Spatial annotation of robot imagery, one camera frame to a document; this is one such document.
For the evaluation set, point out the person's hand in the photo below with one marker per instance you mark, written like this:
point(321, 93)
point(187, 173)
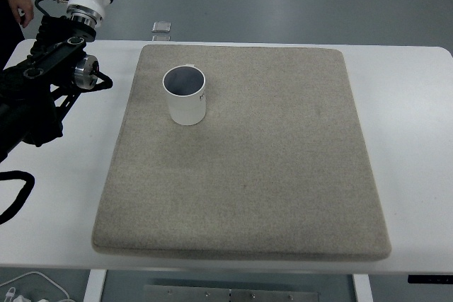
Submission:
point(23, 8)

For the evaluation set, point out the white cup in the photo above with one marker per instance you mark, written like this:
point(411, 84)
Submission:
point(187, 111)

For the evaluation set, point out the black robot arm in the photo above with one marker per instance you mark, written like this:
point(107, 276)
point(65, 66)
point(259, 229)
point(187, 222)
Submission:
point(35, 111)

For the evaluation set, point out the person's leg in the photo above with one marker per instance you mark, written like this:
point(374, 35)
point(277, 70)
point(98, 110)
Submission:
point(8, 33)

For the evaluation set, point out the beige felt mat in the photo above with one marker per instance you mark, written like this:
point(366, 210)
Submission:
point(247, 203)

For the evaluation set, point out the white table leg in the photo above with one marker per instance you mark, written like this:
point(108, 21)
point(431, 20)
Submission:
point(95, 286)
point(362, 289)

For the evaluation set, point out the black table control panel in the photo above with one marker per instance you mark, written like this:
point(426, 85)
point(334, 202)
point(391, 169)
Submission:
point(430, 279)

